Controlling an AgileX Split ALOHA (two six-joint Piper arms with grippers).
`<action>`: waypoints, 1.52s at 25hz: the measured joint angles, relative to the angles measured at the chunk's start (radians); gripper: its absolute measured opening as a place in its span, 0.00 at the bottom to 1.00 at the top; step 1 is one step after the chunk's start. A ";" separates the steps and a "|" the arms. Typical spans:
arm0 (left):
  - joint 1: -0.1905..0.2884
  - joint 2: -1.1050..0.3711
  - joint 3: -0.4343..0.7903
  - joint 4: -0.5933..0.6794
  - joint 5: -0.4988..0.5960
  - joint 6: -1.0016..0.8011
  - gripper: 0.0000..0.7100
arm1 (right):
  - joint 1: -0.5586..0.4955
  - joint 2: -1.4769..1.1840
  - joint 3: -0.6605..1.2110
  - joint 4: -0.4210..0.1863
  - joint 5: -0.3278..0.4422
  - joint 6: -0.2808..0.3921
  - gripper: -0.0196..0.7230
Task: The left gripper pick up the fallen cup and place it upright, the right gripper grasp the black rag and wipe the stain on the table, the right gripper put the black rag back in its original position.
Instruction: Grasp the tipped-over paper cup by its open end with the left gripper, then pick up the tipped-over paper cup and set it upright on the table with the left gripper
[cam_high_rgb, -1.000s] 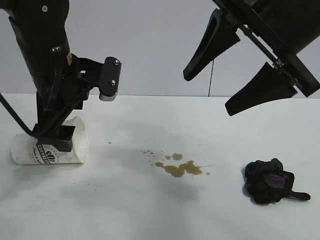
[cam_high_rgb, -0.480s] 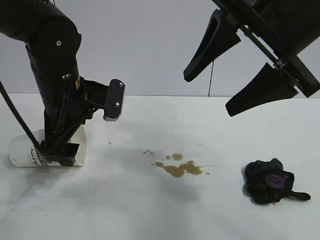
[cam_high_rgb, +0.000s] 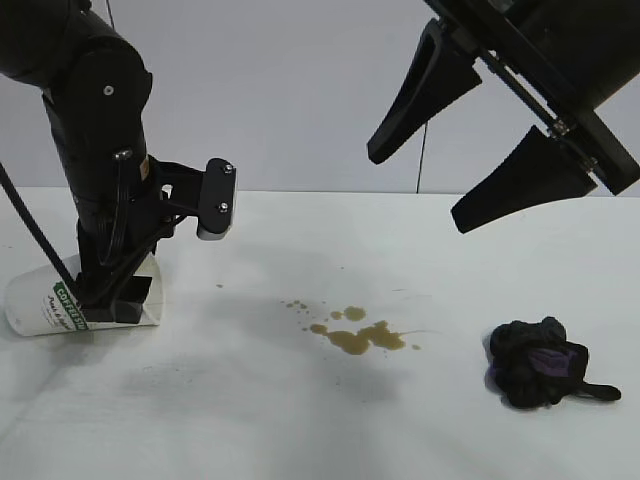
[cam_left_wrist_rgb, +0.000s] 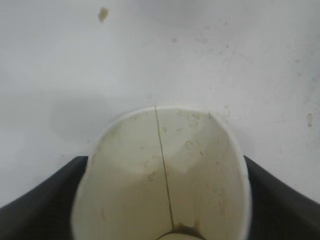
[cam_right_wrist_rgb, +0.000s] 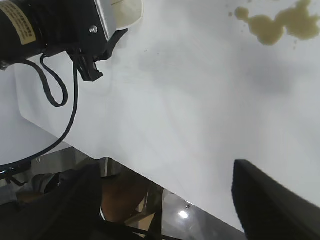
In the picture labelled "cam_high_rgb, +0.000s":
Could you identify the small brown coffee puddle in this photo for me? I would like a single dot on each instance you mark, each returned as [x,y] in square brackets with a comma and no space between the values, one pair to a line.
[355,313]

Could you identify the black and purple rag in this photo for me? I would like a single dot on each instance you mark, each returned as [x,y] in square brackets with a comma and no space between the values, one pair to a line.
[525,370]

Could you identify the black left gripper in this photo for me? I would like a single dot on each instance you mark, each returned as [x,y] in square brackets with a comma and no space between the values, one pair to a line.
[95,220]

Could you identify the white paper coffee cup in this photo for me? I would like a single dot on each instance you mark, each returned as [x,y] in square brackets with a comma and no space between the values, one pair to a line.
[30,305]

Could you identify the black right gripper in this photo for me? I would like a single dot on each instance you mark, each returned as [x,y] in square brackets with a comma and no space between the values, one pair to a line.
[575,50]

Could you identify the large brown coffee puddle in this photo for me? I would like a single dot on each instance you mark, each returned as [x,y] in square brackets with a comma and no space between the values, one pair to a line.
[350,342]

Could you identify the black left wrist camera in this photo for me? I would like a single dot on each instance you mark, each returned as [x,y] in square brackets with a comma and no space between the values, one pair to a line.
[217,195]

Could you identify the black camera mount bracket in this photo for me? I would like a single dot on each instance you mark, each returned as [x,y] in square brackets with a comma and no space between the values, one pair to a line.
[182,180]

